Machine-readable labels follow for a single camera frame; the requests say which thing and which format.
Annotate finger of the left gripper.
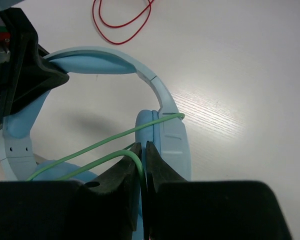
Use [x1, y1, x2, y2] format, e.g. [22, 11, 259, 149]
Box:
[1, 7, 69, 117]

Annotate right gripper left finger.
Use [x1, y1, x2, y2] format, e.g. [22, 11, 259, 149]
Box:
[0, 143, 143, 240]

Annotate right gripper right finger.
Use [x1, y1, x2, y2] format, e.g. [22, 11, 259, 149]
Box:
[145, 142, 292, 240]

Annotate green headphone cable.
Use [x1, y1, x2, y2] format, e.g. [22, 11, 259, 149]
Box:
[26, 112, 186, 201]

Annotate light blue headphones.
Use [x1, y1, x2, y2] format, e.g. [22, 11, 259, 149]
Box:
[0, 45, 194, 240]

